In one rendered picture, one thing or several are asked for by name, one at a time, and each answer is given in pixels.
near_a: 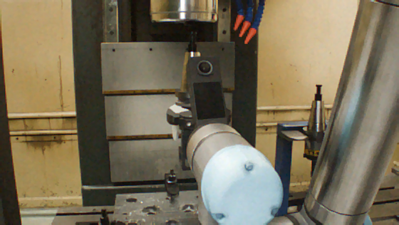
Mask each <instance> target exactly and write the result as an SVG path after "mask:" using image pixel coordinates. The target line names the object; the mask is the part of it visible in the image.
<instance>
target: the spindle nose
mask: <svg viewBox="0 0 399 225"><path fill-rule="evenodd" d="M217 14H218V0H150V15H151V21H152V22H153V23H185V21H193V23H214V22H216V21H217Z"/></svg>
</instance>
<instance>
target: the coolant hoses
mask: <svg viewBox="0 0 399 225"><path fill-rule="evenodd" d="M235 1H236V6H237V9H238V15H237V20H236V23H235V25H234V30H235V31H236V30H237V29H238V27H239V25H240V24H241V22H242V20H243V18H244V9H243V8H244V7H243V6H242V1H241V0H235ZM258 1H259V6H258V8H257V9H258V11H256V12H257V14H256V18H255V19H254V23H253V26H252V27H251V28H250V29H249V32H248V34H247V38H246V40H245V42H244V43H245V44H248V41H249V40H250V39H251V38H252V37H253V36H254V34H255V33H256V32H257V29H258V26H259V25H260V22H261V19H262V18H263V13H264V12H263V10H264V5H265V1H266V0H258ZM253 5H254V3H253V0H247V15H246V18H245V22H244V23H243V26H242V30H241V32H240V35H239V36H240V37H242V36H243V35H244V34H245V31H246V30H247V29H248V27H250V23H251V22H252V18H253V16H252V14H253V9H254V7H253Z"/></svg>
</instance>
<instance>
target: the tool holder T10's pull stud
mask: <svg viewBox="0 0 399 225"><path fill-rule="evenodd" d="M188 34H189V35H190V44H188V52H197V43H195V35H196V34H197V32H196V31H189V32H188Z"/></svg>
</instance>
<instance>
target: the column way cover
mask: <svg viewBox="0 0 399 225"><path fill-rule="evenodd" d="M195 43H197V52H199V53H200V56H216V57H217V59H218V61H219V69H220V75H221V79H222V87H223V93H224V101H225V106H226V109H228V110H231V111H232V91H233V90H234V68H235V54H234V42H195ZM188 44H190V42H128V43H101V56H102V61H101V70H102V84H103V94H105V126H106V133H107V139H108V146H109V151H110V173H111V182H129V181H136V182H141V181H153V180H164V179H165V174H169V173H170V168H173V170H174V172H173V173H175V176H176V178H177V179H186V178H190V179H195V176H194V175H193V173H192V171H191V170H188V171H182V167H181V164H180V161H179V146H181V133H179V137H178V141H177V142H175V141H174V140H173V136H172V125H170V124H169V123H168V122H167V116H166V112H167V109H169V108H170V107H171V106H173V105H175V101H176V100H177V99H178V98H177V97H175V90H176V89H180V87H181V82H182V72H183V66H184V60H185V52H188Z"/></svg>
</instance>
